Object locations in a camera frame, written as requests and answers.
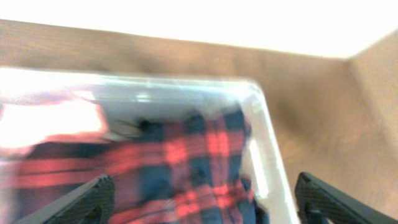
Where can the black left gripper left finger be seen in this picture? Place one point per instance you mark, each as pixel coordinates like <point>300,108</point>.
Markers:
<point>90,203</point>

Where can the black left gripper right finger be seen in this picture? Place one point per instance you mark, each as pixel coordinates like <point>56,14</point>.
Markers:
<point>320,203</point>

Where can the red navy plaid shirt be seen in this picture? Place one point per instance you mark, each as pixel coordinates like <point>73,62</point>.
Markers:
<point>175,172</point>

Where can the pink shirt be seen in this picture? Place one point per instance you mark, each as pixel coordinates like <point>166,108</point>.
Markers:
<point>72,120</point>

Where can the clear plastic storage bin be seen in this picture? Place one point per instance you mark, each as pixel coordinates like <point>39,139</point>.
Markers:
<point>127,96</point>

